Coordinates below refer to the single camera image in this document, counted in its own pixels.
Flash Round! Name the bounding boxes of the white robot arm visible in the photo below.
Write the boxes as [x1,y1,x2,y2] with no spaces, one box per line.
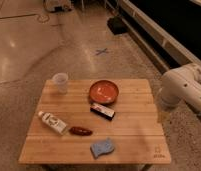
[158,63,201,112]

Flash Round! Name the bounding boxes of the orange bowl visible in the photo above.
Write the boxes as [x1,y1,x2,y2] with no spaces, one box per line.
[88,80,119,104]

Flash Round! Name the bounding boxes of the white device on floor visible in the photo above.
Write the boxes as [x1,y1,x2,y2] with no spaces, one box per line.
[44,0,72,12]

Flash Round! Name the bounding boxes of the floor cable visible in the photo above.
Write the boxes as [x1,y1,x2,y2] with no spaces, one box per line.
[0,6,63,28]

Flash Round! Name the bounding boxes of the black red rectangular box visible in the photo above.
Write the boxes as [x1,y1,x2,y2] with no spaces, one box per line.
[90,103,115,120]

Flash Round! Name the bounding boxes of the red pepper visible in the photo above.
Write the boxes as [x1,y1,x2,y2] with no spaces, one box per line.
[69,127,92,136]

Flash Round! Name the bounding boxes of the white tube bottle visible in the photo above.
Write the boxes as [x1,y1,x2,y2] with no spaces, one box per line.
[38,111,67,135]

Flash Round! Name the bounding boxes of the black object on floor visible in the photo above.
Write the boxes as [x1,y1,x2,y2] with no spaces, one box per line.
[107,17,127,35]

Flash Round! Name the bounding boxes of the translucent ceramic cup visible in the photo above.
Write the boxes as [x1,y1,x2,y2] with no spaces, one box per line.
[52,73,68,93]

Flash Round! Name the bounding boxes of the blue sponge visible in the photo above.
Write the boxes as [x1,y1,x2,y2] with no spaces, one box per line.
[90,138,115,159]

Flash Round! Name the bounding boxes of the wooden folding table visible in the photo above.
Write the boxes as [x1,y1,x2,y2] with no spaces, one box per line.
[19,79,171,164]

